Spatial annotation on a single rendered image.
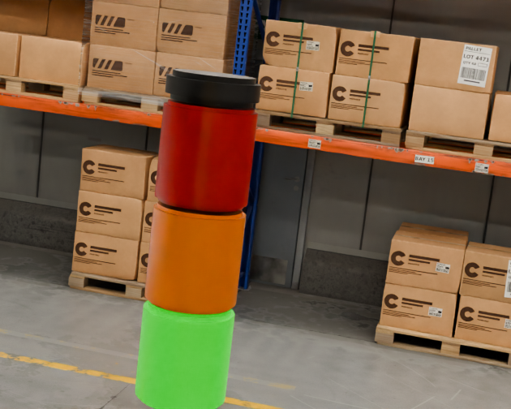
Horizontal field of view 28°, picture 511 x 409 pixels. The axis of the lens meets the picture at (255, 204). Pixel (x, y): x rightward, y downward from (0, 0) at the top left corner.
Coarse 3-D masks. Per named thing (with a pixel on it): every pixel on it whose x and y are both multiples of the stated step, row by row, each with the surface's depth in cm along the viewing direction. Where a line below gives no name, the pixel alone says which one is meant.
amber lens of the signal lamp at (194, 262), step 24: (168, 216) 53; (192, 216) 52; (216, 216) 52; (240, 216) 54; (168, 240) 53; (192, 240) 52; (216, 240) 52; (240, 240) 54; (168, 264) 53; (192, 264) 52; (216, 264) 53; (240, 264) 55; (168, 288) 53; (192, 288) 53; (216, 288) 53; (192, 312) 53; (216, 312) 54
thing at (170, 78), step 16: (176, 80) 52; (192, 80) 51; (208, 80) 51; (224, 80) 51; (240, 80) 52; (176, 96) 52; (192, 96) 51; (208, 96) 51; (224, 96) 51; (240, 96) 51; (256, 96) 53
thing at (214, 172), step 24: (168, 120) 52; (192, 120) 51; (216, 120) 51; (240, 120) 52; (168, 144) 52; (192, 144) 51; (216, 144) 51; (240, 144) 52; (168, 168) 52; (192, 168) 52; (216, 168) 52; (240, 168) 52; (168, 192) 52; (192, 192) 52; (216, 192) 52; (240, 192) 53
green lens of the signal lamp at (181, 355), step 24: (144, 312) 55; (168, 312) 54; (144, 336) 54; (168, 336) 53; (192, 336) 53; (216, 336) 54; (144, 360) 54; (168, 360) 53; (192, 360) 53; (216, 360) 54; (144, 384) 54; (168, 384) 54; (192, 384) 54; (216, 384) 54; (168, 408) 54; (192, 408) 54
